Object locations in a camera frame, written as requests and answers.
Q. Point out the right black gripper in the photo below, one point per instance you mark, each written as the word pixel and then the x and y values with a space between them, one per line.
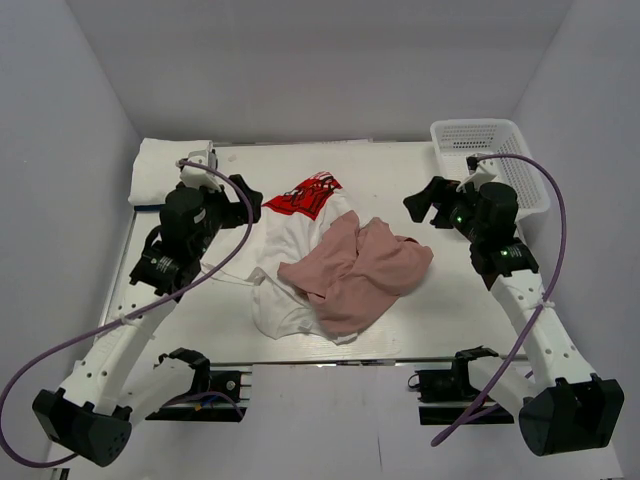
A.
pixel 419 204

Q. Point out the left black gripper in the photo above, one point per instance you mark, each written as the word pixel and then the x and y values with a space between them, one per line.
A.
pixel 236 213

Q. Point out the white red print t shirt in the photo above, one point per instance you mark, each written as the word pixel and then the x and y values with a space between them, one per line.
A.
pixel 291 226

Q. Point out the pink t shirt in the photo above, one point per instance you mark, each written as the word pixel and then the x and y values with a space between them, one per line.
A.
pixel 356 273

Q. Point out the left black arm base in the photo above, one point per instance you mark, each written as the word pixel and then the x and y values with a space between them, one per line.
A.
pixel 225 401

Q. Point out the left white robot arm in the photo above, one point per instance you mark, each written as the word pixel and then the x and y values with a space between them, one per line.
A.
pixel 90 413

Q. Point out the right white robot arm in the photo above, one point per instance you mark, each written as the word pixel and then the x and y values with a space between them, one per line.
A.
pixel 555 397

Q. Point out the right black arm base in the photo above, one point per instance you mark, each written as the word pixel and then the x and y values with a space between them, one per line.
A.
pixel 443 393

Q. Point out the white plastic basket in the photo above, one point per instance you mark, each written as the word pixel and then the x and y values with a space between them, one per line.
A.
pixel 456 140

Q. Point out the folded white t shirt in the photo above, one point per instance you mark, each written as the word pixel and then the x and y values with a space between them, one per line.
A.
pixel 155 172

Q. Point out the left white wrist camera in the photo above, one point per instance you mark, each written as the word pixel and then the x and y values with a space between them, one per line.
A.
pixel 196 167

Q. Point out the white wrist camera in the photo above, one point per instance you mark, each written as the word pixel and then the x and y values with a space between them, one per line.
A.
pixel 196 167
pixel 482 170

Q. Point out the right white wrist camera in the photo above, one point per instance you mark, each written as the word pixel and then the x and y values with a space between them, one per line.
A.
pixel 482 170

